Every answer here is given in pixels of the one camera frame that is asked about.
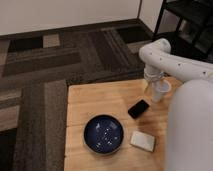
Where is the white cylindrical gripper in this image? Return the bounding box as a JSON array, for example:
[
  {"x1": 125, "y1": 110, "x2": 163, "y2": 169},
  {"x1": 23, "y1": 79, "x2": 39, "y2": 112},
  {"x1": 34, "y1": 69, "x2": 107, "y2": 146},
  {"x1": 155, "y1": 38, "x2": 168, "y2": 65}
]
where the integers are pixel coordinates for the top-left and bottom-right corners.
[{"x1": 144, "y1": 65, "x2": 166, "y2": 92}]

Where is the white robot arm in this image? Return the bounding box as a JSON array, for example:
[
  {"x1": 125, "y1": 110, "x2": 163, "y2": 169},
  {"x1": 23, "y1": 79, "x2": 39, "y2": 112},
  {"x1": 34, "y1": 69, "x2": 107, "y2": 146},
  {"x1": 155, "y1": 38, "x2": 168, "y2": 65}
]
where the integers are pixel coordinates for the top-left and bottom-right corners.
[{"x1": 139, "y1": 38, "x2": 213, "y2": 171}]

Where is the dark blue ceramic bowl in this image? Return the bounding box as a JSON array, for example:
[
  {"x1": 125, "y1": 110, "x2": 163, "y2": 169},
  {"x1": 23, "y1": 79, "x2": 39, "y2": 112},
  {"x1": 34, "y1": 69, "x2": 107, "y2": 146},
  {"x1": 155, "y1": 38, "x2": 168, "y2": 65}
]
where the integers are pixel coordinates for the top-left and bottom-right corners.
[{"x1": 83, "y1": 114, "x2": 124, "y2": 155}]

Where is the black metal shelf rack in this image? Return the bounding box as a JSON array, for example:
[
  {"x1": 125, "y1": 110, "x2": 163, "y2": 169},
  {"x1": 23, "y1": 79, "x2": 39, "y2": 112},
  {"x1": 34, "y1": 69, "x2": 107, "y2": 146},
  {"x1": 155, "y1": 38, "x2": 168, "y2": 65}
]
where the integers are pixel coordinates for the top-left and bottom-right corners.
[{"x1": 148, "y1": 0, "x2": 213, "y2": 63}]

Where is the black smartphone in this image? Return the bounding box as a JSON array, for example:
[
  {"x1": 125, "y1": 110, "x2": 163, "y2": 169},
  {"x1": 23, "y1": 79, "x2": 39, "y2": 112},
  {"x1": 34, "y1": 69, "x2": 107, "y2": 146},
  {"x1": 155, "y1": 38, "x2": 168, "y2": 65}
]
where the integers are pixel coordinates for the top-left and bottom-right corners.
[{"x1": 128, "y1": 100, "x2": 149, "y2": 119}]

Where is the white sponge block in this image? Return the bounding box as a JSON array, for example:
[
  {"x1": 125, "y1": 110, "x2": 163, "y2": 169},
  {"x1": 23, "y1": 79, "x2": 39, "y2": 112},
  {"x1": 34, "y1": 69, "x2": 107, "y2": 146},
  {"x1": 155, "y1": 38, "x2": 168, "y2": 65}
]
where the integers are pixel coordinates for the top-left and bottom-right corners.
[{"x1": 130, "y1": 131, "x2": 155, "y2": 152}]

